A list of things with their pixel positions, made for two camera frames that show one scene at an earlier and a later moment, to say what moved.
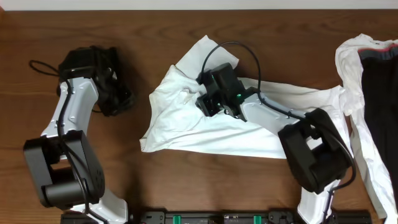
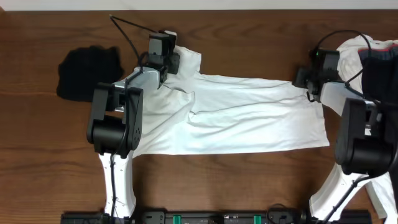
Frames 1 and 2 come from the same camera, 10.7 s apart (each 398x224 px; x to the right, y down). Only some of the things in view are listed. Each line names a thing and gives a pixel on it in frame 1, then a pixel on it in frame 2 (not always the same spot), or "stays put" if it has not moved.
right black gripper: x=205 y=104 to x=298 y=80
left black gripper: x=118 y=90 to x=173 y=63
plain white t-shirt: x=348 y=60 stays put
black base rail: x=222 y=216 stays put
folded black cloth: x=102 y=65 stays put
